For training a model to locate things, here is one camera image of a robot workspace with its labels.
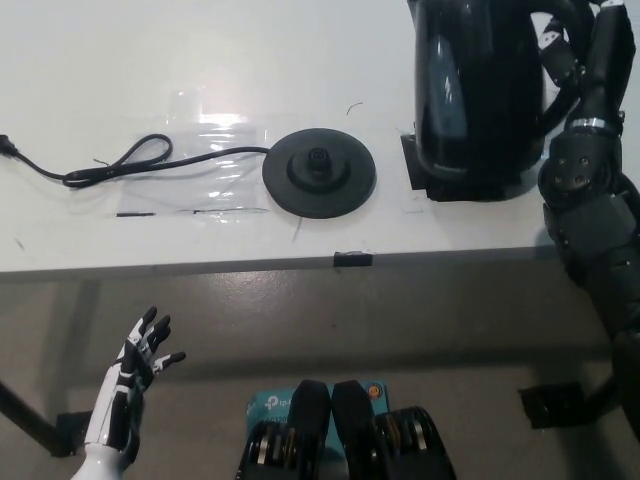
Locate black diagonal table leg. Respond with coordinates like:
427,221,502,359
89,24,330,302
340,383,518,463
0,380,59,459

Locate teal tp-link box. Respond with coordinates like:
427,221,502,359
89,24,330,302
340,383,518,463
246,379,389,454

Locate round black kettle base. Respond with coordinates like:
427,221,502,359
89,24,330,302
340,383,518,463
261,127,378,221

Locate small black tape tab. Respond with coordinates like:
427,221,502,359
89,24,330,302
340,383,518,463
332,249,374,268

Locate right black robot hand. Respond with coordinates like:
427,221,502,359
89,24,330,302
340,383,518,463
536,0,634,137

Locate black power cord with plug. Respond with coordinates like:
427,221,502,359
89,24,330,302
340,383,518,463
0,131,272,191

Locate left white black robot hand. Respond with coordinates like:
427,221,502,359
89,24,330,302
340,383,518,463
83,305,188,452

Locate black tape square marker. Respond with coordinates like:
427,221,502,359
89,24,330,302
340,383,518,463
399,131,540,204

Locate black electric kettle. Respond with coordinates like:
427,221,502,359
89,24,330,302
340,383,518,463
407,0,599,202

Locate clear plastic film sheet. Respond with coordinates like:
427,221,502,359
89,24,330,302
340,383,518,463
115,89,274,219

